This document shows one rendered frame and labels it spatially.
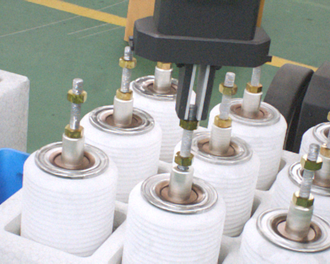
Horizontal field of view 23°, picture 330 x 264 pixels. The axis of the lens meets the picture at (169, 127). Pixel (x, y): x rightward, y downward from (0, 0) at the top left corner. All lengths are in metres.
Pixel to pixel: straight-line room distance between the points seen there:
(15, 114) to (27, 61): 0.58
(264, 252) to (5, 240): 0.26
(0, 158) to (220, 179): 0.38
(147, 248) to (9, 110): 0.47
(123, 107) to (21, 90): 0.32
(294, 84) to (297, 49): 0.78
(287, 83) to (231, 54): 0.59
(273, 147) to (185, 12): 0.33
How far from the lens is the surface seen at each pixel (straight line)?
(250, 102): 0.96
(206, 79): 0.71
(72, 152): 0.80
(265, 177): 0.98
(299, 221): 0.73
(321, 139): 0.94
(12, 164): 1.12
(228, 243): 0.84
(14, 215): 0.85
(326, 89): 1.26
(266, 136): 0.95
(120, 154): 0.88
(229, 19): 0.68
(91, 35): 1.95
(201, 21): 0.68
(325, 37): 2.20
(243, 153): 0.87
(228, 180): 0.84
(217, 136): 0.86
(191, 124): 0.73
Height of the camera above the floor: 0.63
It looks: 25 degrees down
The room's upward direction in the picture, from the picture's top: 8 degrees clockwise
